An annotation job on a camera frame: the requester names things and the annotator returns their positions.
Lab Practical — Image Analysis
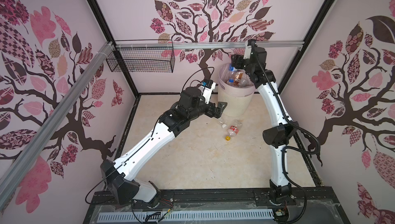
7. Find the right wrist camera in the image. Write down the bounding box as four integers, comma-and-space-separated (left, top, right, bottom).
243, 39, 256, 60

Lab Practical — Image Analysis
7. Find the small bottle red label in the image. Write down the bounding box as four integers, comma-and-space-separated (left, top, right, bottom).
225, 120, 242, 141

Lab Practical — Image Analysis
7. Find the aluminium rail left wall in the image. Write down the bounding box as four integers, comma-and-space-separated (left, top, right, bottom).
0, 42, 115, 206

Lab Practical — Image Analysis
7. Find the white slotted cable duct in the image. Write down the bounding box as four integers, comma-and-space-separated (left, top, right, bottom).
96, 209, 274, 224

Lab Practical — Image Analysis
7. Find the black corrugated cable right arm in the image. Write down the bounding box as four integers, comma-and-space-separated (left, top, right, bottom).
251, 40, 322, 224

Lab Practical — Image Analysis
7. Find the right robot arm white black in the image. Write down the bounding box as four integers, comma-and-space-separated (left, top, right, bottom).
231, 45, 295, 205

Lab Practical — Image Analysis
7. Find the aluminium rail back wall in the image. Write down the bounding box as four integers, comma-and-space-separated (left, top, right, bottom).
116, 40, 304, 50

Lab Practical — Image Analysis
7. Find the black base frame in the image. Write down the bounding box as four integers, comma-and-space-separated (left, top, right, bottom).
83, 187, 350, 224

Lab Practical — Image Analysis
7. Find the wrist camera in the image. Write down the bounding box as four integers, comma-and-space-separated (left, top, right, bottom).
179, 78, 217, 107
243, 39, 256, 60

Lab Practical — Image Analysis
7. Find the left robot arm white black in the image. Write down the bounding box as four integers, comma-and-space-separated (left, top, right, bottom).
100, 101, 227, 207

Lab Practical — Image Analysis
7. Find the black wire basket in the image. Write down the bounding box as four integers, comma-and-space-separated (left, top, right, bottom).
106, 39, 175, 73

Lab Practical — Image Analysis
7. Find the brown coffee bottle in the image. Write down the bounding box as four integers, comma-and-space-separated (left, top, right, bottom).
234, 71, 243, 87

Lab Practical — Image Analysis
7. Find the clear bottle red cap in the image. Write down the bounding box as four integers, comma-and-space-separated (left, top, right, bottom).
239, 78, 251, 88

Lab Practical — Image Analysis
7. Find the blue label bottle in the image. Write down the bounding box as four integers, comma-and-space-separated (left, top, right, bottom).
225, 65, 237, 86

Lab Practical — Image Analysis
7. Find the clear crushed bottle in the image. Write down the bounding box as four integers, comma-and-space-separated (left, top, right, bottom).
218, 118, 227, 129

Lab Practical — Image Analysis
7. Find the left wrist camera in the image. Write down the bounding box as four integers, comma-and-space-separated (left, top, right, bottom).
179, 78, 217, 107

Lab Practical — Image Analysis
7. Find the white bin with purple liner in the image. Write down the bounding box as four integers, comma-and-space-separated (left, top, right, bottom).
218, 63, 256, 117

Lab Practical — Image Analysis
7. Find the aluminium rail wall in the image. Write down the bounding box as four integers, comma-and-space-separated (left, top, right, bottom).
116, 40, 304, 50
0, 42, 115, 206

